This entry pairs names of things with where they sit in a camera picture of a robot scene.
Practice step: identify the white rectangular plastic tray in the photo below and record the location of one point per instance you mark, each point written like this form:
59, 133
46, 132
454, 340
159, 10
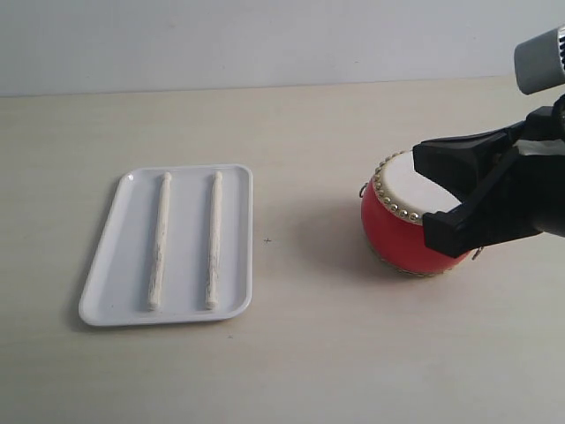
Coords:
116, 289

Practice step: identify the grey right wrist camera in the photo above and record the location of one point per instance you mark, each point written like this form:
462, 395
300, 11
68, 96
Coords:
539, 62

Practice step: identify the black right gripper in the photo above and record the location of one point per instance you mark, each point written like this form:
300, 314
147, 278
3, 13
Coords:
510, 181

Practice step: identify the wooden drumstick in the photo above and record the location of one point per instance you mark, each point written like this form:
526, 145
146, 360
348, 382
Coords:
215, 232
160, 243

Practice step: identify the small red drum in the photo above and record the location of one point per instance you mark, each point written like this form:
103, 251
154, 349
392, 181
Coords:
393, 203

